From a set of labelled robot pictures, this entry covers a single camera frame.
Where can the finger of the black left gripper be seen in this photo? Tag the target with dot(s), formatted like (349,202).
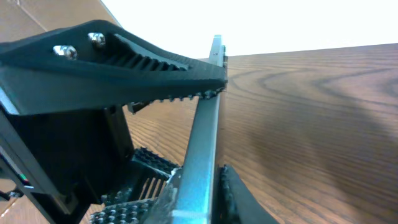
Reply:
(95,65)

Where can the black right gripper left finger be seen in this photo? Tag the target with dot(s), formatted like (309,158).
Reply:
(124,214)

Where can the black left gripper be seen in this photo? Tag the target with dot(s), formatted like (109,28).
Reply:
(65,162)

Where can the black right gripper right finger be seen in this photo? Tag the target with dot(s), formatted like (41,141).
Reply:
(237,204)

